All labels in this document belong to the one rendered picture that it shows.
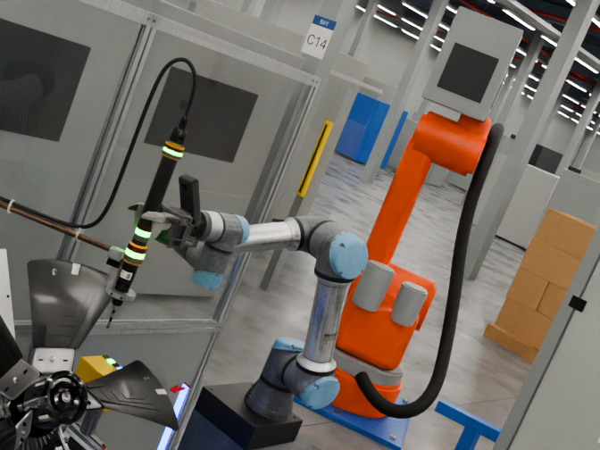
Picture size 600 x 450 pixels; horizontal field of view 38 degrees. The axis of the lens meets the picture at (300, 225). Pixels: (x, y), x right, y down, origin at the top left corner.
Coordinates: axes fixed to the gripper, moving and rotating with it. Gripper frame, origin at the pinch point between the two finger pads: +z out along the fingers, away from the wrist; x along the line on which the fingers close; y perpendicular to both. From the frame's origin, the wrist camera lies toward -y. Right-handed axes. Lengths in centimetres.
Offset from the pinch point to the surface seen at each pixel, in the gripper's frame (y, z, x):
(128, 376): 46, -20, 5
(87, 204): 23, -46, 70
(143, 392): 47, -21, -2
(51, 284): 28.0, -0.2, 19.8
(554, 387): 33, -182, -46
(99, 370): 59, -35, 29
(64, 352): 38.2, 1.9, 5.3
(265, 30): -57, -677, 596
